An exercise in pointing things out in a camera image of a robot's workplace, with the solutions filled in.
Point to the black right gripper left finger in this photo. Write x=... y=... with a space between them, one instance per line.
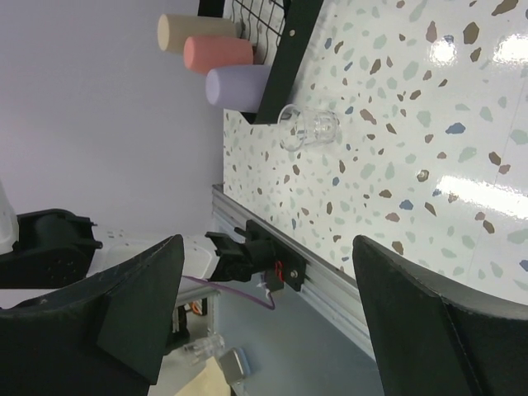
x=104 y=335

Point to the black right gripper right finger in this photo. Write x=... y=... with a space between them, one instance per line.
x=434 y=336

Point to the clear glass cup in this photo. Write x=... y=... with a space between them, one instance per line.
x=307 y=127

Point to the purple plastic cup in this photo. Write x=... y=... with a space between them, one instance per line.
x=238 y=87

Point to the pink plastic cup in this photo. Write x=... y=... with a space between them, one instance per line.
x=205 y=52

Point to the beige plastic cup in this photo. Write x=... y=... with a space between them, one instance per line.
x=174 y=29

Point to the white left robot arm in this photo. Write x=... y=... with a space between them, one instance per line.
x=48 y=250

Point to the black dish rack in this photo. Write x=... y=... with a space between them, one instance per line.
x=280 y=32

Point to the beige wooden stool seat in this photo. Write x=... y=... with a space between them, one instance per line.
x=209 y=382

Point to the aluminium table edge rail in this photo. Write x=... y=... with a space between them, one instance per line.
x=331 y=292

